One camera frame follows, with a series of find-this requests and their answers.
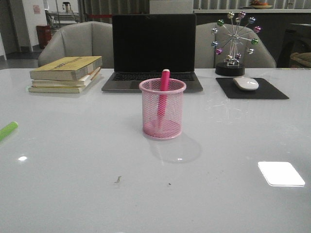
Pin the cream book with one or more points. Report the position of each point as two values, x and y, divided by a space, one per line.
82 82
57 89

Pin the middle cream book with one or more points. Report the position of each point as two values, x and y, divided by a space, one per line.
82 82

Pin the right grey armchair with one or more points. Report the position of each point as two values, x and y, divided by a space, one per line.
211 47

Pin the black mouse pad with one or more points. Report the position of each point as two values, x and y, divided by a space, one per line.
262 91

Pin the ferris wheel desk ornament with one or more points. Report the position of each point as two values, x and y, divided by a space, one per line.
234 35

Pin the dark grey open laptop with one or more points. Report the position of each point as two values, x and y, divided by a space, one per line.
146 44

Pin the pink highlighter pen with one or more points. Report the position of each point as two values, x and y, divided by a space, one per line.
164 86

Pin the red trash bin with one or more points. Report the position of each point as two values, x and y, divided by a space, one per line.
44 35

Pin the white computer mouse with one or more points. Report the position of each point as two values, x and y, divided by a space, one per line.
245 83

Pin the grey armchair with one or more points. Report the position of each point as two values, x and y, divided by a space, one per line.
211 47
82 39

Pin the left grey armchair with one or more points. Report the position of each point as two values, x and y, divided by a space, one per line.
82 39

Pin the bottom cream book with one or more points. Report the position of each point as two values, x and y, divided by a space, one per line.
57 89

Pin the pink mesh pen holder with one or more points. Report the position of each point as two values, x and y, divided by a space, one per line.
172 121

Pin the top yellow book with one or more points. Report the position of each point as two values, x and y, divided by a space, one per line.
67 68

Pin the fruit bowl on counter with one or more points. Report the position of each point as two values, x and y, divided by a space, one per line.
258 4

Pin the green highlighter pen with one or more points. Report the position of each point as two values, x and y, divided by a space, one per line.
8 129

